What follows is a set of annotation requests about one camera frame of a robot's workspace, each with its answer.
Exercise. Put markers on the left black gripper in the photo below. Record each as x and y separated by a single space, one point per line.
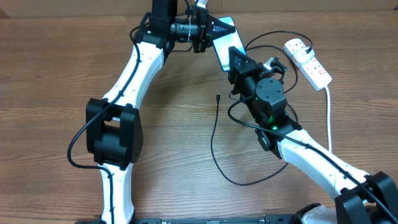
219 29

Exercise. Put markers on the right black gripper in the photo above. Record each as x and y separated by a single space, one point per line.
234 78

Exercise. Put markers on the Galaxy smartphone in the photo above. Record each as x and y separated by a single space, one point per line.
221 46

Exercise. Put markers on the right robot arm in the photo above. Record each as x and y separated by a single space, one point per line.
358 196

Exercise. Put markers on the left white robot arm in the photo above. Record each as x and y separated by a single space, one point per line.
111 140

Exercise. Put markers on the white charger plug adapter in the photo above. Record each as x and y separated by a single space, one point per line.
303 55

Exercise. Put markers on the white power strip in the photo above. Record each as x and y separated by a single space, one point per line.
312 70

